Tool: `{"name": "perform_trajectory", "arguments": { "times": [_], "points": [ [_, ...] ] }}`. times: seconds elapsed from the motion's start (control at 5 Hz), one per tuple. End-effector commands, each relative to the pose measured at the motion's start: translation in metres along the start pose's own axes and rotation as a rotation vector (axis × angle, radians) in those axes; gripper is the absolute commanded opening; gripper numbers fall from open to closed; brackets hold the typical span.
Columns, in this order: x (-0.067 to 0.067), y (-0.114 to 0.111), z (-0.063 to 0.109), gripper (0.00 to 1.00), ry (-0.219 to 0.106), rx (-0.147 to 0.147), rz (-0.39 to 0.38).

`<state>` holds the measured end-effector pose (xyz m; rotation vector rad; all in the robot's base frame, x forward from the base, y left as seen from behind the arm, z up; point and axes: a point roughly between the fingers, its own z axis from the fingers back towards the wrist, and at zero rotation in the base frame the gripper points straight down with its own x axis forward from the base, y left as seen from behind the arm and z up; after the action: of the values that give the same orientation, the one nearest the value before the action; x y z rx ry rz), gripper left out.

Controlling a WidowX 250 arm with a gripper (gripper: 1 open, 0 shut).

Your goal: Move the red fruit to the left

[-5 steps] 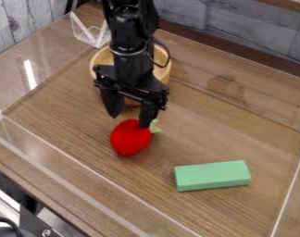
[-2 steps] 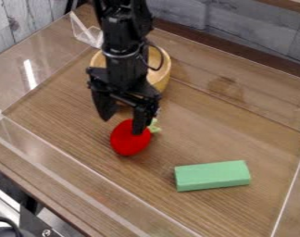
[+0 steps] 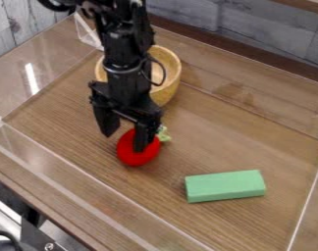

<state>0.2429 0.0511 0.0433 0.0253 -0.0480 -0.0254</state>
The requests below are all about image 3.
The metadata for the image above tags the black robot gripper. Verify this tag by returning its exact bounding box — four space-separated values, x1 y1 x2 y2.
88 65 164 154

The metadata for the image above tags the red plush strawberry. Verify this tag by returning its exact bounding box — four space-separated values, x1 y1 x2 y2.
116 125 172 167

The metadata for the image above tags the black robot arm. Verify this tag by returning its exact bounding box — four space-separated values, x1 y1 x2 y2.
37 0 161 152

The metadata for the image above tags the wooden bowl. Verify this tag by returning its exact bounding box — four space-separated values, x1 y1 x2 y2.
94 44 183 107

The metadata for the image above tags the clear acrylic triangular stand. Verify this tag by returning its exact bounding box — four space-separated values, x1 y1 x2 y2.
74 13 104 51

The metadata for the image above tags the green foam block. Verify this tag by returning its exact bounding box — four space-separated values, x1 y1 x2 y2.
185 170 267 203

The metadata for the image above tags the clear acrylic tray wall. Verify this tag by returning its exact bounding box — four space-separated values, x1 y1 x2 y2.
0 120 212 251

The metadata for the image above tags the black metal bracket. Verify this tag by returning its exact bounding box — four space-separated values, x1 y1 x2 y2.
21 218 68 251

